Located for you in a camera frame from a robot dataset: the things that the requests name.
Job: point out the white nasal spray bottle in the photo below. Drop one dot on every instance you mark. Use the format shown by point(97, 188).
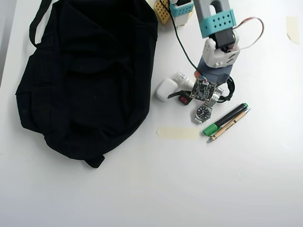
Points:
point(183, 79)

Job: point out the black marker with green cap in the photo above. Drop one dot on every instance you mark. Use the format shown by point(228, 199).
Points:
point(227, 118)

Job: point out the black fabric bag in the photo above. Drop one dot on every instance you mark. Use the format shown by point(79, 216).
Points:
point(82, 82)

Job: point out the dark slate gripper body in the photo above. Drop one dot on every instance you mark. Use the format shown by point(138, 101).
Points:
point(217, 75)

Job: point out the yellow perforated plastic block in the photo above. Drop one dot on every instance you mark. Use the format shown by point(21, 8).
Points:
point(162, 11)

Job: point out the teal and cream robot base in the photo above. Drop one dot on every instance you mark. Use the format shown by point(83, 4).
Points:
point(181, 11)

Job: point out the brown cardboard ballpoint pen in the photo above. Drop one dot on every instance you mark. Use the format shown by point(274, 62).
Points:
point(233, 124)

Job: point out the beige masking tape strip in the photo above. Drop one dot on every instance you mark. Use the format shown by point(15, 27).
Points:
point(293, 28)
point(177, 133)

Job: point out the white earbuds case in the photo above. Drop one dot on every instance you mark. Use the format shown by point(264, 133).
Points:
point(164, 89)

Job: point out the bare camera circuit board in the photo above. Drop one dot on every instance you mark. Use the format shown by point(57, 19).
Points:
point(202, 91)

